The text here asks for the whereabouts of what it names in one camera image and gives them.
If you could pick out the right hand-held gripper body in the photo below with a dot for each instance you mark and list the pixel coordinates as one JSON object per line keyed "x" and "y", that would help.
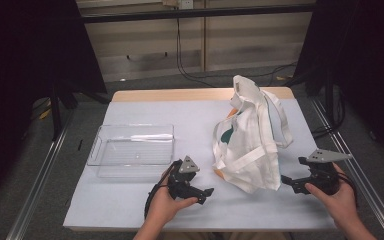
{"x": 323, "y": 176}

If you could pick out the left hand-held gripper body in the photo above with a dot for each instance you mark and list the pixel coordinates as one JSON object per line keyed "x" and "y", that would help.
{"x": 180, "y": 181}

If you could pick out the white cloth tote bag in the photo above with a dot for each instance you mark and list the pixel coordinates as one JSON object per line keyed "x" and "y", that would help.
{"x": 250, "y": 146}

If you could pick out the person's right hand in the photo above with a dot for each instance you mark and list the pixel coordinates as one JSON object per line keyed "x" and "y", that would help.
{"x": 341, "y": 203}

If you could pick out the person's left hand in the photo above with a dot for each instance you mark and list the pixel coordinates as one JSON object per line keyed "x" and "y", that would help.
{"x": 161, "y": 208}

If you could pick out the clear plastic container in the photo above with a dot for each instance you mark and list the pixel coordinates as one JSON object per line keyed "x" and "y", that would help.
{"x": 133, "y": 153}

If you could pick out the pale blue table mat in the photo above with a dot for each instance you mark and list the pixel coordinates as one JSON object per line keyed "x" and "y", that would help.
{"x": 186, "y": 113}

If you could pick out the black metal stand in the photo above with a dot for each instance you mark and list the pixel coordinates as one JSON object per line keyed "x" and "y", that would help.
{"x": 330, "y": 100}
{"x": 56, "y": 113}

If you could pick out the black curtain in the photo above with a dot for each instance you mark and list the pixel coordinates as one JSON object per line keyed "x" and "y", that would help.
{"x": 363, "y": 50}
{"x": 20, "y": 66}

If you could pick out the yellow floor tape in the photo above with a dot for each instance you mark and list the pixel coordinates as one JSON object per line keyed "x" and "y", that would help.
{"x": 45, "y": 114}

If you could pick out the black horizontal bar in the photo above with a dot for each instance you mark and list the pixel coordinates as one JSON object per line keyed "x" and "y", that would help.
{"x": 186, "y": 14}

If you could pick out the aluminium floor rail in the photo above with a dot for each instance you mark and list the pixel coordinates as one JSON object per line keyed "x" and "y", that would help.
{"x": 40, "y": 176}
{"x": 360, "y": 180}

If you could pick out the white wall socket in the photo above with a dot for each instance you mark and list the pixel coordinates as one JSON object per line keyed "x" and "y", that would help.
{"x": 186, "y": 4}

